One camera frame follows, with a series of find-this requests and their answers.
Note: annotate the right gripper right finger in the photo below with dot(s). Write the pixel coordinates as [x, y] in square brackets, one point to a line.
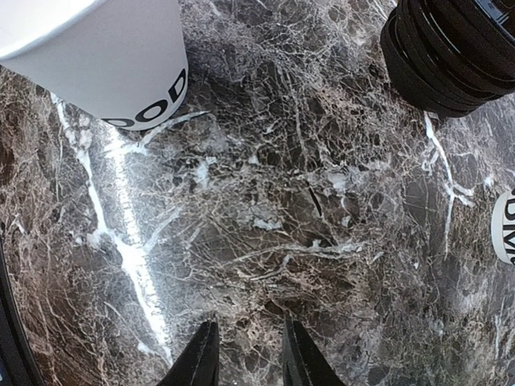
[302, 362]

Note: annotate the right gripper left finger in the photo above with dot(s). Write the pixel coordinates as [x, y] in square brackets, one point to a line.
[199, 362]

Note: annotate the single white paper cup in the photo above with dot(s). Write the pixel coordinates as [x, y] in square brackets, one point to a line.
[121, 61]

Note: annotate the white cup holding straws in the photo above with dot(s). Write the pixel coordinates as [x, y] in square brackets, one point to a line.
[502, 227]

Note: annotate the stack of black lids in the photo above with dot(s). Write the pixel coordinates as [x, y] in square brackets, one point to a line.
[450, 57]

